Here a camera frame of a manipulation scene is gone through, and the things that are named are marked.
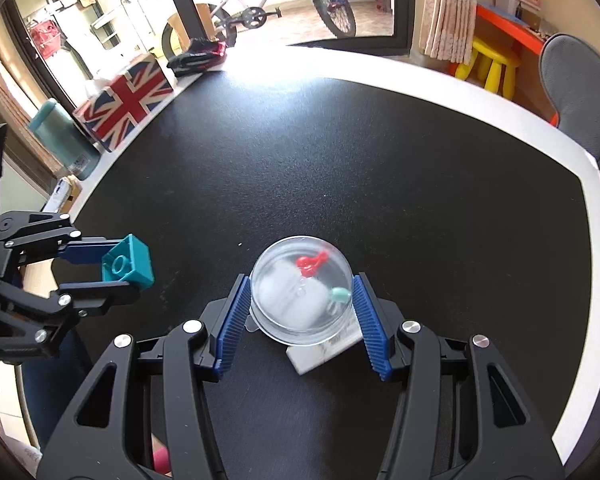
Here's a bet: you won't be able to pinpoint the clear container with red toy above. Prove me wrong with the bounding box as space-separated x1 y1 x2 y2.
247 235 353 347

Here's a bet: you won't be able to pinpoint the white square device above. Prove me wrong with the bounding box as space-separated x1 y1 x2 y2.
286 324 363 375

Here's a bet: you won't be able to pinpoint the teal toy brick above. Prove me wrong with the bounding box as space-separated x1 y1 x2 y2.
100 234 155 290

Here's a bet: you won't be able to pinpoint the pink trash bin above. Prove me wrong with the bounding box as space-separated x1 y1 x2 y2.
152 448 171 474

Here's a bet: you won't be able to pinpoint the white smartphone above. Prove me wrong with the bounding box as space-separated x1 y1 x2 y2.
41 177 72 212

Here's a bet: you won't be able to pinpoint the green thermos bottle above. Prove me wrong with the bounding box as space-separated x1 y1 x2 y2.
28 99 100 181

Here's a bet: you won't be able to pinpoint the black table mat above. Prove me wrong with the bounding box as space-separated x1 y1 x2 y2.
38 72 593 479

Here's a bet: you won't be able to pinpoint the union jack tissue box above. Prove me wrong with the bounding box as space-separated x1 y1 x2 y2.
73 53 173 152

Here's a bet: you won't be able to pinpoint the black red gloves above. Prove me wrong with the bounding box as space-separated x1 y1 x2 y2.
166 38 226 78

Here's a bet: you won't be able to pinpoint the yellow plastic stool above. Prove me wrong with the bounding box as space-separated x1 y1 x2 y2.
454 36 521 101

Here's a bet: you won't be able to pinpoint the beige curtain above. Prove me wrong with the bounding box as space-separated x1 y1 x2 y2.
419 0 478 64

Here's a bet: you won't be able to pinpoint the white bicycle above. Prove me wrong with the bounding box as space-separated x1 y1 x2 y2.
160 0 358 59

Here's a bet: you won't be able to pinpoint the red kids table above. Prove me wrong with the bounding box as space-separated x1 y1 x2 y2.
446 3 562 129

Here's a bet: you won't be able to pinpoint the grey sofa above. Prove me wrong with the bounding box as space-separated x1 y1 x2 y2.
540 34 600 479

